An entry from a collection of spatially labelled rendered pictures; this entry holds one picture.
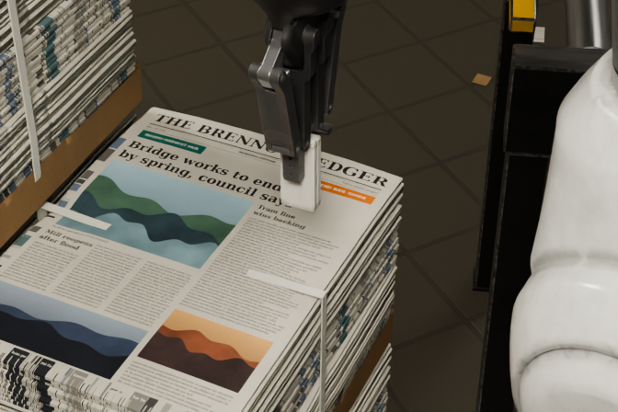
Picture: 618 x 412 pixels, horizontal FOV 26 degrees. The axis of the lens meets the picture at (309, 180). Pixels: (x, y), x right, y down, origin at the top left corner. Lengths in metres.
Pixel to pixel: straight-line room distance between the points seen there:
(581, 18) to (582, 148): 1.00
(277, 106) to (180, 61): 1.99
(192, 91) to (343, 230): 1.67
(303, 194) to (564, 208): 0.48
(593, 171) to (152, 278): 0.64
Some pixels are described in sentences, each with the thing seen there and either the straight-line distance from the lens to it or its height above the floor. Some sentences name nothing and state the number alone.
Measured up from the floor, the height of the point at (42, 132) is 0.91.
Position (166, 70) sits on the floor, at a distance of 2.95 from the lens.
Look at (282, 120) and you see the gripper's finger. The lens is 1.00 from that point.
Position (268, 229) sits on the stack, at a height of 0.83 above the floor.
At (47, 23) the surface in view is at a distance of 1.20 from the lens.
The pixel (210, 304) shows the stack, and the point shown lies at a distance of 1.16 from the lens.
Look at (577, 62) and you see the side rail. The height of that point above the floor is 0.80.
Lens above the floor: 1.62
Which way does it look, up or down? 38 degrees down
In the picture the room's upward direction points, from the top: straight up
